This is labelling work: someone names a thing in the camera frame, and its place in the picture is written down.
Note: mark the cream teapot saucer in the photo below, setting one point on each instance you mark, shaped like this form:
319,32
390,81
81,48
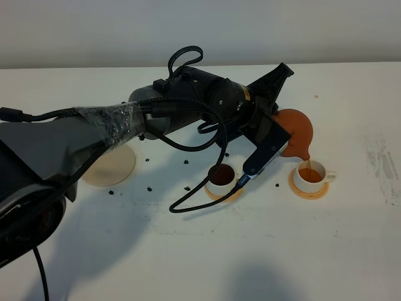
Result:
111,168

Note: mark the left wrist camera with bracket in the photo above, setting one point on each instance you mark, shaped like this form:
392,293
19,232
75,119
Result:
270,140

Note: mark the white left teacup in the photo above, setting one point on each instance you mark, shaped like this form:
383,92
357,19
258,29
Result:
223,181

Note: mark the white teacup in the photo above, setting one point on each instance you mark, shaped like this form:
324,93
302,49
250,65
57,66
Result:
311,175
223,181

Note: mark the orange left coaster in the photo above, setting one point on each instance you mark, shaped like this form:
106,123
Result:
224,191

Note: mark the white right teacup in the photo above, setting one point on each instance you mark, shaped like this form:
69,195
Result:
311,175

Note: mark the brown clay teapot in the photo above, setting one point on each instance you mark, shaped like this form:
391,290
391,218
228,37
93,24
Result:
299,126

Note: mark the orange right coaster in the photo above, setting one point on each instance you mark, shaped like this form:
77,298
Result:
310,196

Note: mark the orange coaster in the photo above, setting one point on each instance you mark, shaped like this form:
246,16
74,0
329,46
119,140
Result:
310,196
224,191

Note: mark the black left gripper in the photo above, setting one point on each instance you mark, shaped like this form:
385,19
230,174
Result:
238,104

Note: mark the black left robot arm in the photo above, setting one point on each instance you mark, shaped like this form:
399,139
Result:
43,157

